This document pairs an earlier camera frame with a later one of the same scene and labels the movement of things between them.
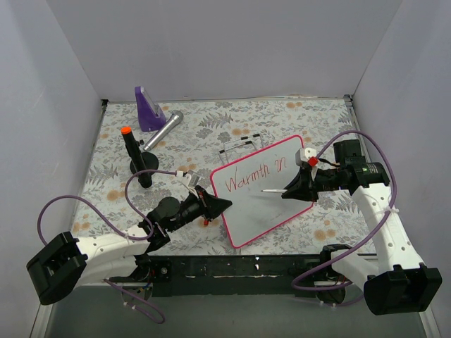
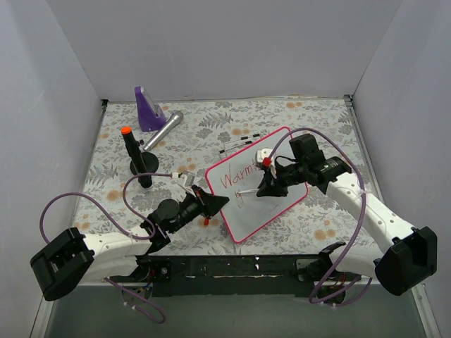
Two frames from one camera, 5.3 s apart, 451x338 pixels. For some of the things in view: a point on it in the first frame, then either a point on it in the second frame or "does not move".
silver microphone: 169,126 does not move
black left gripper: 204,204 does not move
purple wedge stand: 152,117 does not move
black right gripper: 311,185 -> 278,181
